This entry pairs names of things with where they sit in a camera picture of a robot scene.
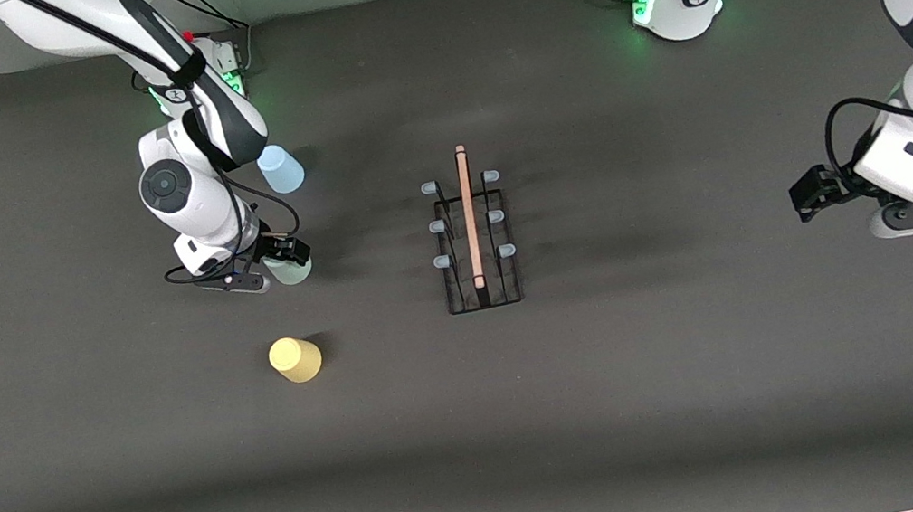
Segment pale green plastic cup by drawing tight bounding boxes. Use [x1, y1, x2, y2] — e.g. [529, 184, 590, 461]
[263, 253, 316, 290]

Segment black wire cup holder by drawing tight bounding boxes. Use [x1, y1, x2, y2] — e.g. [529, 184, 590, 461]
[414, 137, 527, 317]

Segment light blue plastic cup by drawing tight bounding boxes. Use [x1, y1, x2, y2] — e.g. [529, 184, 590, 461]
[254, 140, 309, 199]

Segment yellow plastic cup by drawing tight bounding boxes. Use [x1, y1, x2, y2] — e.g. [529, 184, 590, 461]
[265, 331, 327, 388]

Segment dark grey table mat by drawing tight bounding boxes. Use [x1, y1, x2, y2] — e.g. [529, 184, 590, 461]
[0, 0, 913, 512]

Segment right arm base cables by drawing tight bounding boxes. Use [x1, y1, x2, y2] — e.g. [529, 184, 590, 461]
[164, 0, 259, 83]

